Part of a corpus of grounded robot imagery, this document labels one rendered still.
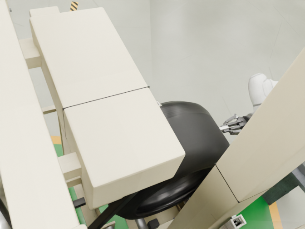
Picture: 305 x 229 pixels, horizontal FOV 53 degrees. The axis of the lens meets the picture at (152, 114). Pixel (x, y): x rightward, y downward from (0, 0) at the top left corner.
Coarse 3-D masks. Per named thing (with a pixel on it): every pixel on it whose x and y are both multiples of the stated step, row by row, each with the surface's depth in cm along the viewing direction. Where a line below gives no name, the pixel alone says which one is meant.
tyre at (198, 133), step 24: (168, 120) 119; (192, 120) 122; (192, 144) 115; (216, 144) 121; (192, 168) 115; (144, 192) 114; (168, 192) 163; (192, 192) 153; (120, 216) 133; (144, 216) 143
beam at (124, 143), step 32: (32, 32) 98; (64, 32) 95; (96, 32) 97; (64, 64) 88; (96, 64) 90; (128, 64) 92; (64, 96) 81; (96, 96) 83; (128, 96) 85; (64, 128) 87; (96, 128) 77; (128, 128) 79; (160, 128) 81; (96, 160) 72; (128, 160) 74; (160, 160) 75; (96, 192) 71; (128, 192) 82
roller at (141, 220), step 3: (135, 219) 153; (138, 219) 152; (141, 219) 152; (138, 222) 151; (141, 222) 151; (144, 222) 152; (138, 225) 151; (141, 225) 150; (144, 225) 151; (138, 228) 151; (141, 228) 150; (144, 228) 150; (147, 228) 151
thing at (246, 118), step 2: (242, 116) 160; (244, 116) 159; (246, 116) 157; (248, 116) 157; (250, 116) 157; (238, 118) 158; (240, 118) 158; (242, 118) 159; (244, 118) 159; (246, 118) 157; (248, 118) 156; (250, 118) 156; (244, 120) 158; (246, 120) 158; (248, 120) 157; (240, 122) 156; (242, 122) 157; (244, 122) 157; (246, 122) 158; (236, 124) 157; (238, 124) 156; (242, 126) 155; (240, 128) 155; (242, 128) 155
